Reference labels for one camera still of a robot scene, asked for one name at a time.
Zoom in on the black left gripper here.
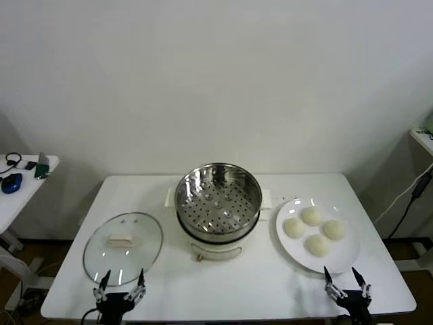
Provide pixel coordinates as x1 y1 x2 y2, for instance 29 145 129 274
93 268 147 325

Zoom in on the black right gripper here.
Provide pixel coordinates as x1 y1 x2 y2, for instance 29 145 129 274
323 265 373 325

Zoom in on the glass lid with cream handle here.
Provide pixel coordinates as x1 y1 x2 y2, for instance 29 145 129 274
83 211 164 288

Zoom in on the white steamed baozi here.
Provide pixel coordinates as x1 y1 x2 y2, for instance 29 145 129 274
323 219 347 241
300 207 325 226
305 234 332 256
283 218 307 239

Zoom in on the stainless steel steamer basket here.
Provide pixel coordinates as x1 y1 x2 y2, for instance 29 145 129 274
174 162 263 243

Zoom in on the white round plate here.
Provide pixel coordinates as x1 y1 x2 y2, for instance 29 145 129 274
275 198 361 274

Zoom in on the dark floor power strip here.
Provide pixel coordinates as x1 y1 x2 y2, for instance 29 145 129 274
20 287 47 309

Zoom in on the white side table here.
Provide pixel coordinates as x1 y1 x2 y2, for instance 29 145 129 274
0 154 60 312

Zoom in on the green and grey board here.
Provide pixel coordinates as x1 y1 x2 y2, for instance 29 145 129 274
33 151 52 179

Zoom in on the blue computer mouse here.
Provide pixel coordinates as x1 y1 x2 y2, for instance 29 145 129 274
0 173 24 194

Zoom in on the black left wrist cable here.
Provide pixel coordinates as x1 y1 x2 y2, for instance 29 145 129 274
80 307 102 325

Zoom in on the white wall cable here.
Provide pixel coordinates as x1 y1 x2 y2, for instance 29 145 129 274
373 163 433 223

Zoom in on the black power adapter cable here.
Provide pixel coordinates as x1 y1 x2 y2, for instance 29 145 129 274
385 175 429 240

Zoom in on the black headset with cable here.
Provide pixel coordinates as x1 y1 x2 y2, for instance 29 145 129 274
0 152 24 174

